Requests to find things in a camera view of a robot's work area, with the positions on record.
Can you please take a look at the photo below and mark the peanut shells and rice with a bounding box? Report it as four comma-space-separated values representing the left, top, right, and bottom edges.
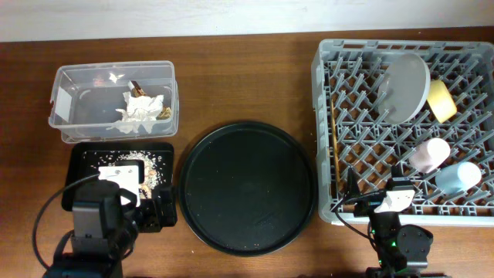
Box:
89, 151, 167, 199

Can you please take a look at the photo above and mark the pink cup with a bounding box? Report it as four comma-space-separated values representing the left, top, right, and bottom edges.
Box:
408, 137, 451, 174

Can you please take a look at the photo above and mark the blue cup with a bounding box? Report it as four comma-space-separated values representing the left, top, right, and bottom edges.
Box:
435, 162, 482, 195

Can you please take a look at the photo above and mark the wooden chopstick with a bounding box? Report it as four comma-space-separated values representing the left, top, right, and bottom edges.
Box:
330, 98, 340, 186

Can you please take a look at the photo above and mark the white napkin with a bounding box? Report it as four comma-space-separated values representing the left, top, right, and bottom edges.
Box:
110, 91, 164, 134

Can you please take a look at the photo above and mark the brown food wrapper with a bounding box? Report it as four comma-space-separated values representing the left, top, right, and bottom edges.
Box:
123, 80, 172, 121

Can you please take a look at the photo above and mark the yellow bowl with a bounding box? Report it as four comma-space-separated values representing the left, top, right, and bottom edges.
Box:
427, 80, 457, 124

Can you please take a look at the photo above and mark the grey plate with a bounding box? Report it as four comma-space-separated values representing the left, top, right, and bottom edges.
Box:
377, 53, 431, 124

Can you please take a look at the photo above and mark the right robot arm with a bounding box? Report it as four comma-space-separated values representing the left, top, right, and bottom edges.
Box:
343, 166, 433, 278

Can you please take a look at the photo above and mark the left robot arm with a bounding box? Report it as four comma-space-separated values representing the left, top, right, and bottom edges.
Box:
41, 160, 178, 278

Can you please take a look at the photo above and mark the grey dishwasher rack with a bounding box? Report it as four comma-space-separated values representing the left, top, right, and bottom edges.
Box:
311, 39, 493, 227

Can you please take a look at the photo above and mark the clear plastic waste bin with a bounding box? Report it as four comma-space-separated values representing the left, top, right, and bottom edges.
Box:
48, 60, 179, 144

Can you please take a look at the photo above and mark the black rectangular tray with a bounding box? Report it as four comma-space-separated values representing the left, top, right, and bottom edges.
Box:
61, 141, 175, 213

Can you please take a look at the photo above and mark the round black serving tray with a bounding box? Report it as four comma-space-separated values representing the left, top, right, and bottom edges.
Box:
178, 121, 317, 256

